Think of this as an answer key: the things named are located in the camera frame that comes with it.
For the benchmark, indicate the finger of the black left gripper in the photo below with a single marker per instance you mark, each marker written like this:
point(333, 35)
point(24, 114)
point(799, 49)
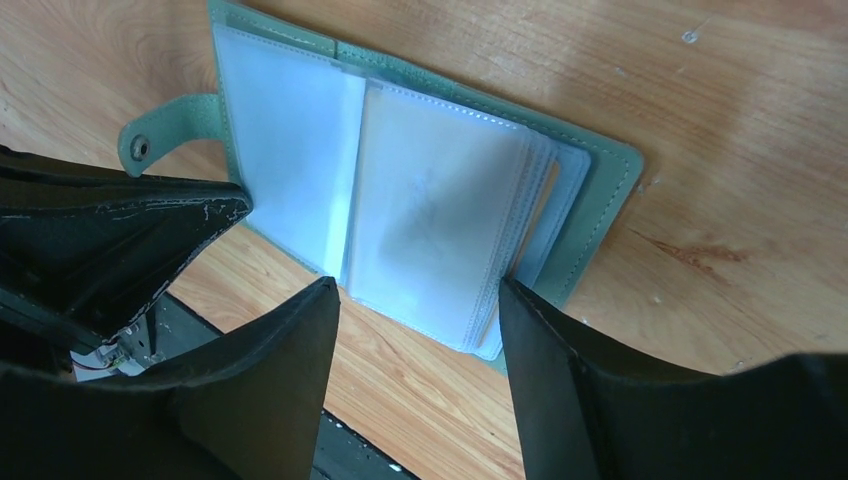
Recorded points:
point(86, 251)

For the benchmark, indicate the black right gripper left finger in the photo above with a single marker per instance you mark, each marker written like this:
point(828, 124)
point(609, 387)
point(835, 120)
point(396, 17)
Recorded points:
point(111, 428)

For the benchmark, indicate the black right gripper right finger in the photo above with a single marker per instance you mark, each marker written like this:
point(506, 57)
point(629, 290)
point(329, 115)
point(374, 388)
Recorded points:
point(590, 407)

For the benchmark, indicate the teal card holder wallet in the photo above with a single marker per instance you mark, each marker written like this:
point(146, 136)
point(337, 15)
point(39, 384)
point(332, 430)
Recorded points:
point(415, 192)

